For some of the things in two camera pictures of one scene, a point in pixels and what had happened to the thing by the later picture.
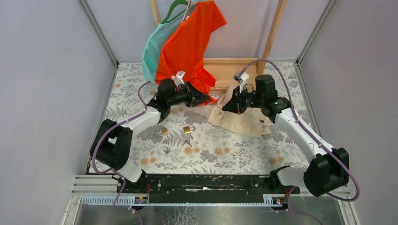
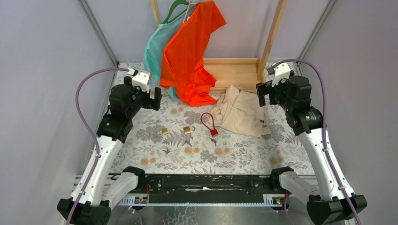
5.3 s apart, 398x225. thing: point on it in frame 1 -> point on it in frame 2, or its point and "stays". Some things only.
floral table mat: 183,142 stays
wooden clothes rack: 226,71 stays
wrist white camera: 178,79 -> 141,79
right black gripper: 233,106 -> 266,88
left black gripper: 194,97 -> 150,103
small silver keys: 167,151 stays
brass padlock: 164,131 stays
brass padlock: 187,130 stays
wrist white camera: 242,78 -> 282,71
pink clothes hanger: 187,9 stays
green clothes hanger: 176,2 stays
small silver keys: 187,142 stays
